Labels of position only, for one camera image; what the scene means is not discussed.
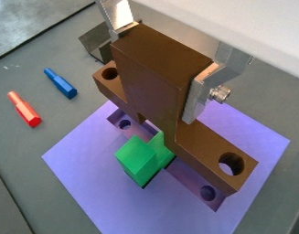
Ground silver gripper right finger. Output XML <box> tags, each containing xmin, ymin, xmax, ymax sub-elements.
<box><xmin>182</xmin><ymin>42</ymin><xmax>253</xmax><ymax>124</ymax></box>

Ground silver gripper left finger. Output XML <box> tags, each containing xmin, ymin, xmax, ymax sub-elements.
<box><xmin>96</xmin><ymin>0</ymin><xmax>138</xmax><ymax>42</ymax></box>

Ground brown T-shaped block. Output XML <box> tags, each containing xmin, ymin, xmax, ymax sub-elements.
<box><xmin>93</xmin><ymin>24</ymin><xmax>259</xmax><ymax>196</ymax></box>

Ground black angled holder fixture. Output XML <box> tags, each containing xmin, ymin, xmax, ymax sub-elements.
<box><xmin>78</xmin><ymin>19</ymin><xmax>144</xmax><ymax>65</ymax></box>

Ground purple fixture base block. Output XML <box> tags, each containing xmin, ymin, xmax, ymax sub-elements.
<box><xmin>43</xmin><ymin>102</ymin><xmax>291</xmax><ymax>234</ymax></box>

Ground blue peg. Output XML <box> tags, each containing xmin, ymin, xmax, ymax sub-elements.
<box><xmin>45</xmin><ymin>68</ymin><xmax>78</xmax><ymax>99</ymax></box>

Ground green U-shaped block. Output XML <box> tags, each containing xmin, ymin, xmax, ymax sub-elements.
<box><xmin>116</xmin><ymin>132</ymin><xmax>176</xmax><ymax>187</ymax></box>

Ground red peg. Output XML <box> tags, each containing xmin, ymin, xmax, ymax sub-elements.
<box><xmin>7</xmin><ymin>91</ymin><xmax>42</xmax><ymax>128</ymax></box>

